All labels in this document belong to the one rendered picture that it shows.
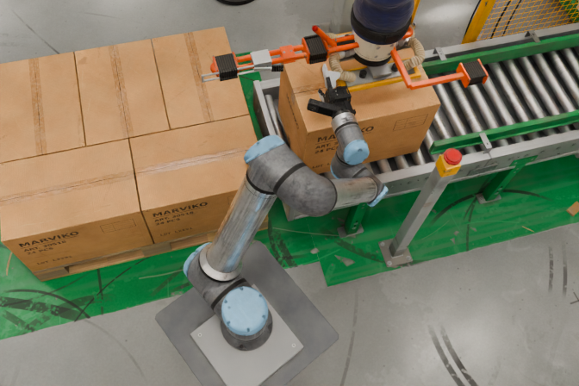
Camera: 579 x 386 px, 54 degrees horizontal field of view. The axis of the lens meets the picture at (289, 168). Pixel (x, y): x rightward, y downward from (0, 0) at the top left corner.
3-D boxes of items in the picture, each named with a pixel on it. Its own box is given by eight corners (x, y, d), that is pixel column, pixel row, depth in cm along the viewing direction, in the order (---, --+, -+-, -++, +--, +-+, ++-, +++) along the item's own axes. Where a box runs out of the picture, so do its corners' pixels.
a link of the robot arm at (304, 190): (327, 198, 144) (395, 188, 205) (295, 164, 148) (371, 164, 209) (298, 229, 148) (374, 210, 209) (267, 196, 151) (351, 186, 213)
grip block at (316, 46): (320, 42, 225) (321, 32, 220) (328, 61, 220) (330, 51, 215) (300, 46, 223) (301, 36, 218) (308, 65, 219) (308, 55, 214)
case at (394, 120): (389, 87, 297) (407, 34, 262) (417, 152, 278) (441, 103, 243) (277, 109, 286) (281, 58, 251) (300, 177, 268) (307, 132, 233)
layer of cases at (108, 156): (227, 72, 346) (224, 26, 311) (268, 217, 301) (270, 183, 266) (21, 109, 325) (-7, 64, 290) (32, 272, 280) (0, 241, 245)
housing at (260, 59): (267, 56, 220) (267, 47, 216) (271, 69, 217) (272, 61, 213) (249, 59, 219) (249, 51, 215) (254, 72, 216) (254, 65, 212)
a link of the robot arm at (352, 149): (342, 168, 199) (349, 152, 191) (331, 139, 205) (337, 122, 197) (366, 164, 202) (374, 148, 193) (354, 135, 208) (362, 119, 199)
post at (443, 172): (398, 244, 313) (454, 151, 226) (402, 255, 310) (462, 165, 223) (387, 247, 312) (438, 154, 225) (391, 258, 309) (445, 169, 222)
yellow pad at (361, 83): (411, 59, 236) (414, 51, 232) (420, 77, 232) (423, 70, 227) (333, 75, 230) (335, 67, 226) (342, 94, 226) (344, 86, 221)
